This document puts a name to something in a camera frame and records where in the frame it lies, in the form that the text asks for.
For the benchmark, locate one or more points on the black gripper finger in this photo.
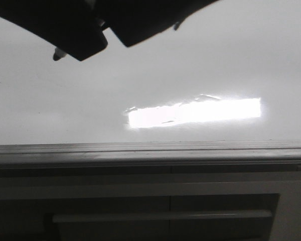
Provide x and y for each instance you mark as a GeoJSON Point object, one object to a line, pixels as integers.
{"type": "Point", "coordinates": [68, 25]}
{"type": "Point", "coordinates": [136, 21]}

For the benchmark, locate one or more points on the white whiteboard marker pen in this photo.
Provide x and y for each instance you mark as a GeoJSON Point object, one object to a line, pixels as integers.
{"type": "Point", "coordinates": [58, 54]}

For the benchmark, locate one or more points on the grey drawer cabinet below whiteboard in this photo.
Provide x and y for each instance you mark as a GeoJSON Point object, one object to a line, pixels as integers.
{"type": "Point", "coordinates": [236, 202]}

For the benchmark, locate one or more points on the white whiteboard with aluminium frame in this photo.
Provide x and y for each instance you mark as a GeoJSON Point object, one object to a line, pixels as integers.
{"type": "Point", "coordinates": [225, 87]}

